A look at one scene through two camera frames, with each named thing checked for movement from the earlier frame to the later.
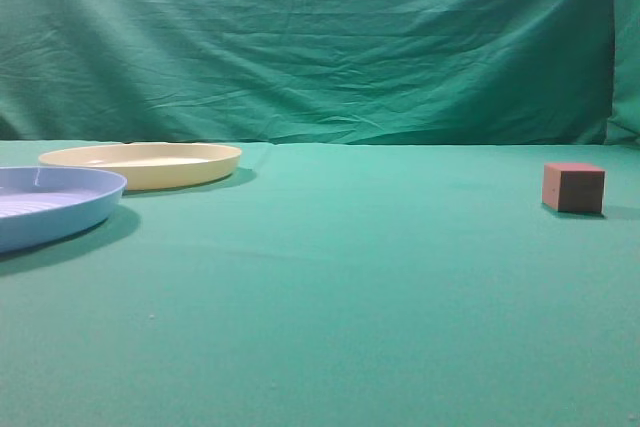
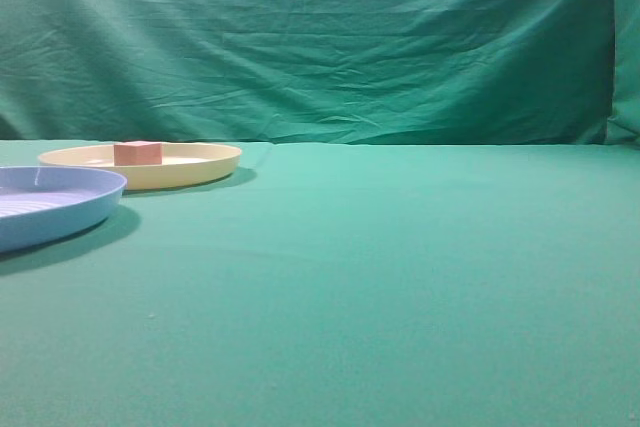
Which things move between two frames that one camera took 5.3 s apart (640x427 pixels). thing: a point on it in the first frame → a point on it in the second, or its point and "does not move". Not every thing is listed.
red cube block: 573,188 → 138,153
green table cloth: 334,285 does not move
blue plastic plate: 39,204 does not move
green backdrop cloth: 321,45 does not move
